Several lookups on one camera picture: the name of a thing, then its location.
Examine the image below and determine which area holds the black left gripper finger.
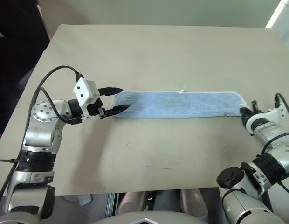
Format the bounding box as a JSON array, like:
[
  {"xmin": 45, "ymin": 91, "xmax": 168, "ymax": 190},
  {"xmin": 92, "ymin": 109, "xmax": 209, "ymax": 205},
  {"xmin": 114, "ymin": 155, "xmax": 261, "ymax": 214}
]
[
  {"xmin": 104, "ymin": 104, "xmax": 131, "ymax": 119},
  {"xmin": 98, "ymin": 87, "xmax": 124, "ymax": 97}
]

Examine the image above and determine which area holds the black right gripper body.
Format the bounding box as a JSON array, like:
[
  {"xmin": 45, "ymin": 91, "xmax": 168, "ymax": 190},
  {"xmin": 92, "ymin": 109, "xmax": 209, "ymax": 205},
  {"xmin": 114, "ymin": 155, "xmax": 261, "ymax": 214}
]
[{"xmin": 240, "ymin": 100, "xmax": 259, "ymax": 125}]

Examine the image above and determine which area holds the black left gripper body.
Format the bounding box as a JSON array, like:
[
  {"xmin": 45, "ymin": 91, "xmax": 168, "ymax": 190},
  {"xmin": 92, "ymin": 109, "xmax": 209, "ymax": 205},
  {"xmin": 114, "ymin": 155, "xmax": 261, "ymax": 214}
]
[{"xmin": 87, "ymin": 97, "xmax": 107, "ymax": 119}]

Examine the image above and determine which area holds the light blue towel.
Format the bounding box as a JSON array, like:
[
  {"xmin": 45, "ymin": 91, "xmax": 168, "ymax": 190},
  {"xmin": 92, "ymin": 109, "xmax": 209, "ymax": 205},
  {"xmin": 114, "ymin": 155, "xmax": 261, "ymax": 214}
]
[{"xmin": 111, "ymin": 89, "xmax": 247, "ymax": 119}]

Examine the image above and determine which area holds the small grey box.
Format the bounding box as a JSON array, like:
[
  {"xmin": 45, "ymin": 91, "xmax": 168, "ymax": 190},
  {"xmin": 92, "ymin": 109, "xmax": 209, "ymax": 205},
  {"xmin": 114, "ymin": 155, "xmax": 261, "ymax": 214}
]
[{"xmin": 78, "ymin": 194, "xmax": 93, "ymax": 206}]

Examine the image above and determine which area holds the rounded tan shape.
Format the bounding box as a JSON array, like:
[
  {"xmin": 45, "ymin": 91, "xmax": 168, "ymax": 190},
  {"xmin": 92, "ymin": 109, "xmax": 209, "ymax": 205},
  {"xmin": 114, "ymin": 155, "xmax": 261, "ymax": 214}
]
[
  {"xmin": 117, "ymin": 191, "xmax": 149, "ymax": 216},
  {"xmin": 180, "ymin": 188, "xmax": 208, "ymax": 218}
]

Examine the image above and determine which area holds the aluminium table leg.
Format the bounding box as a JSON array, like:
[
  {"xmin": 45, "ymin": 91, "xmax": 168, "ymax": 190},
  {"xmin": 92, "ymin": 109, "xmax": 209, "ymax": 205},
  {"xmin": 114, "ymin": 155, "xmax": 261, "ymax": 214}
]
[{"xmin": 106, "ymin": 192, "xmax": 117, "ymax": 219}]

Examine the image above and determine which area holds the white panel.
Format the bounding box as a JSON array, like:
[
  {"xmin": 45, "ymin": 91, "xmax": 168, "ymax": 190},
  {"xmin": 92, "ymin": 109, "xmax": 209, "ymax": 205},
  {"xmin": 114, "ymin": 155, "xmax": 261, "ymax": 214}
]
[{"xmin": 265, "ymin": 0, "xmax": 289, "ymax": 51}]

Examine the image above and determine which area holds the dark furniture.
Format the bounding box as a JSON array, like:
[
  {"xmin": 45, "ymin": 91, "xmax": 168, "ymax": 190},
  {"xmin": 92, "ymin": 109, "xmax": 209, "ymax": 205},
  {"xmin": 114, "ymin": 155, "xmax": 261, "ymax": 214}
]
[{"xmin": 0, "ymin": 0, "xmax": 52, "ymax": 136}]

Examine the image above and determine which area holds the silver robot torso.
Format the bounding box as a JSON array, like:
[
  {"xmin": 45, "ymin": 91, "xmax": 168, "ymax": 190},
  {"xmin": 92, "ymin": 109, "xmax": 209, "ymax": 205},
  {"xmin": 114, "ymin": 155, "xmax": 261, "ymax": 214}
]
[{"xmin": 92, "ymin": 210, "xmax": 221, "ymax": 224}]

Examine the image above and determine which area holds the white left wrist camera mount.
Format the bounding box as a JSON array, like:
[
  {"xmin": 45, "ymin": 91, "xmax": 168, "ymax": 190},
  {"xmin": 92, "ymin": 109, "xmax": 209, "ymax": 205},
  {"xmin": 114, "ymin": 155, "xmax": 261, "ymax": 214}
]
[{"xmin": 73, "ymin": 78, "xmax": 100, "ymax": 119}]

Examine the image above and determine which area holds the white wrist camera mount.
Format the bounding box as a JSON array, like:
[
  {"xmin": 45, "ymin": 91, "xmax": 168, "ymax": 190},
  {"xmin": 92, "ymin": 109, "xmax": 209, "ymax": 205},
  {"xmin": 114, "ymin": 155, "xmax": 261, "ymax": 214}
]
[
  {"xmin": 73, "ymin": 78, "xmax": 100, "ymax": 119},
  {"xmin": 265, "ymin": 102, "xmax": 287, "ymax": 123}
]

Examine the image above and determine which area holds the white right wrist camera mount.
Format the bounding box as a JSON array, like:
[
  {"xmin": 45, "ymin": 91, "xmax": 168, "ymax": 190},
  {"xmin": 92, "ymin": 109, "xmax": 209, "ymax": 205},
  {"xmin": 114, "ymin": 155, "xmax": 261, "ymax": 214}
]
[{"xmin": 265, "ymin": 102, "xmax": 287, "ymax": 123}]

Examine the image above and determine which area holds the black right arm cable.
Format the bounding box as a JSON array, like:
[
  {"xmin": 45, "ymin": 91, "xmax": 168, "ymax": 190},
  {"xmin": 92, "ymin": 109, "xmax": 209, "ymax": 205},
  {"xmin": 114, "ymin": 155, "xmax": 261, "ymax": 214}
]
[{"xmin": 261, "ymin": 92, "xmax": 289, "ymax": 196}]

